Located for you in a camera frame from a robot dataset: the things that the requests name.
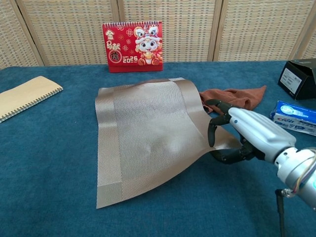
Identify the grey woven placemat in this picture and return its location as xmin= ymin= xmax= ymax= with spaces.
xmin=95 ymin=78 xmax=242 ymax=210

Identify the brown cloth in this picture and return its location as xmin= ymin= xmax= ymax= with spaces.
xmin=198 ymin=85 xmax=268 ymax=116

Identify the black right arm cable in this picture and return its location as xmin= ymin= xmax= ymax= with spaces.
xmin=275 ymin=189 xmax=285 ymax=237

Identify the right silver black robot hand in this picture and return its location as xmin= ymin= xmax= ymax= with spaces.
xmin=206 ymin=99 xmax=297 ymax=165

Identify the blue toothpaste box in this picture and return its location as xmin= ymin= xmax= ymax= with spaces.
xmin=269 ymin=100 xmax=316 ymax=136

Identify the woven bamboo folding screen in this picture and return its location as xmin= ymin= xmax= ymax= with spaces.
xmin=0 ymin=0 xmax=316 ymax=70

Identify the kraft spiral notebook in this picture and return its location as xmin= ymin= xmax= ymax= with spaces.
xmin=0 ymin=76 xmax=64 ymax=123

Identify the blue felt table cover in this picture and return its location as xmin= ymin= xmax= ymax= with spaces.
xmin=0 ymin=60 xmax=316 ymax=237

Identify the red desk calendar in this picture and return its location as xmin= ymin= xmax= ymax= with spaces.
xmin=102 ymin=20 xmax=164 ymax=74

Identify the black cardboard box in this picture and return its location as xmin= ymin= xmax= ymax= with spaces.
xmin=277 ymin=58 xmax=316 ymax=101

